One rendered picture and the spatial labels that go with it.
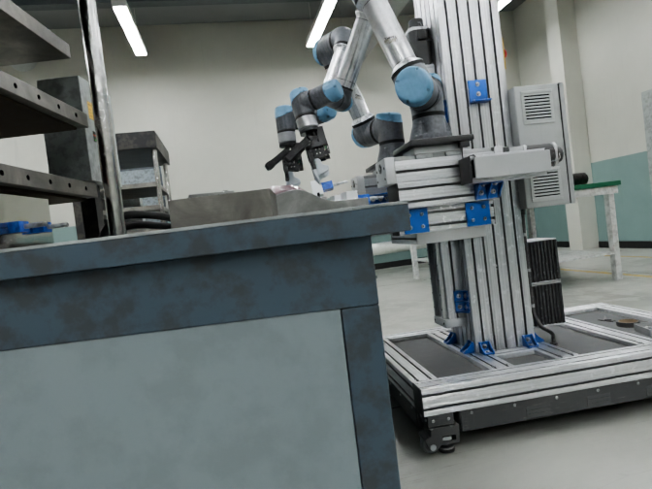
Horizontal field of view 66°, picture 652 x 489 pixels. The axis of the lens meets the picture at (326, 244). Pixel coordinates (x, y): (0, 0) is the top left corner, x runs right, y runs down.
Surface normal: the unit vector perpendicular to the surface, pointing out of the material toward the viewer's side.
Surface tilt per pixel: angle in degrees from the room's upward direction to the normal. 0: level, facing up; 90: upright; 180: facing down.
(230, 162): 90
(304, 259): 90
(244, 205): 90
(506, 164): 90
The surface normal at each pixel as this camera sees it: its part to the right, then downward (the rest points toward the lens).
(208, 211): 0.02, 0.03
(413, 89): -0.35, 0.19
